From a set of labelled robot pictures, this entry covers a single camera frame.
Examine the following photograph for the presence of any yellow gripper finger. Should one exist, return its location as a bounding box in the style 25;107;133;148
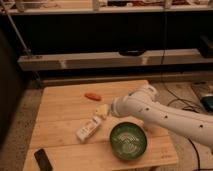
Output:
94;104;109;119

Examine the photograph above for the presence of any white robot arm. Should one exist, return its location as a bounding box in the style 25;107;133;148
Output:
94;84;213;150

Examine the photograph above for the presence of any green bowl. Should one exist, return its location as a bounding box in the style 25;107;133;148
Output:
109;122;148;161

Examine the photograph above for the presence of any metal diagonal pole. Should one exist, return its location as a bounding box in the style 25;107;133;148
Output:
0;0;43;88

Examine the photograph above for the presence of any orange carrot toy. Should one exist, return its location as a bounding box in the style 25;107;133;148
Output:
84;93;102;101

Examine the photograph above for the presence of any black floor cable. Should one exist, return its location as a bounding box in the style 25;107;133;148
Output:
161;79;213;171

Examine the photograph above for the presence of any long grey shelf beam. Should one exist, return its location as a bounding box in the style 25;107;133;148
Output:
18;49;213;71

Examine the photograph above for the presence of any upper wooden shelf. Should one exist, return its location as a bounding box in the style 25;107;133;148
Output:
0;0;213;15

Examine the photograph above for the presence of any black phone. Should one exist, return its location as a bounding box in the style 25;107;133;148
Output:
34;149;53;171

